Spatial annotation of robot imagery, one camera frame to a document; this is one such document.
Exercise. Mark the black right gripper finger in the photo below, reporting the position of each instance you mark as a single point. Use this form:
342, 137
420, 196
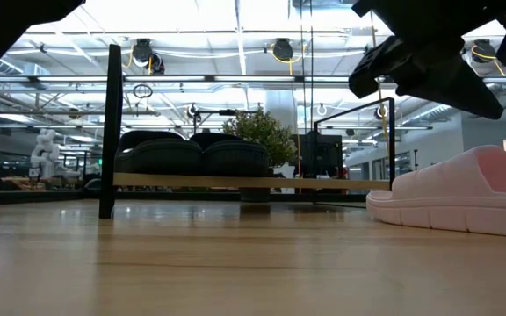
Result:
455, 83
376, 66

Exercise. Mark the pink rubber slide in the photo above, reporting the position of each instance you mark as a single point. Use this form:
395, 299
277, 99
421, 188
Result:
446, 193

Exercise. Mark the black rubber slide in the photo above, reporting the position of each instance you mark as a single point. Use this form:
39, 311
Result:
235, 160
156, 158

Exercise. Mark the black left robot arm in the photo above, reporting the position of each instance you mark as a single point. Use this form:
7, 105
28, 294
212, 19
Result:
7, 30

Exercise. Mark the small green potted plant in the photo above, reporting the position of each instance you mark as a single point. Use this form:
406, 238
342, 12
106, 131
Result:
262, 131

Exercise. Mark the white robot figure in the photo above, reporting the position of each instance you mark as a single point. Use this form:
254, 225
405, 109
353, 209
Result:
44, 153

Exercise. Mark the wooden shelf with black frame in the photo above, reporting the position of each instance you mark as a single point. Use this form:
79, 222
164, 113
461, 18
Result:
244, 181

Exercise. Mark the black aluminium rig frame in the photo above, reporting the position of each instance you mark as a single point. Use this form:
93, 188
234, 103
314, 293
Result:
38, 196

